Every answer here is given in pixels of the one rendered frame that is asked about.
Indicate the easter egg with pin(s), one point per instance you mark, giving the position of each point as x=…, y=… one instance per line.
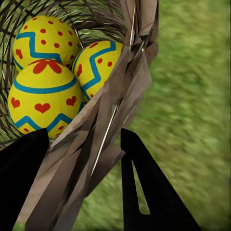
x=45, y=94
x=45, y=37
x=94, y=64

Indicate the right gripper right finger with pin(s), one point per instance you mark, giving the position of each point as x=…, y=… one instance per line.
x=168, y=212

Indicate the wicker basket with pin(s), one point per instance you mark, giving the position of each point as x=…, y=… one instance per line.
x=83, y=154

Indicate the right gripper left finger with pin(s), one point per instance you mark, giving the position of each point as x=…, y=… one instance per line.
x=19, y=165

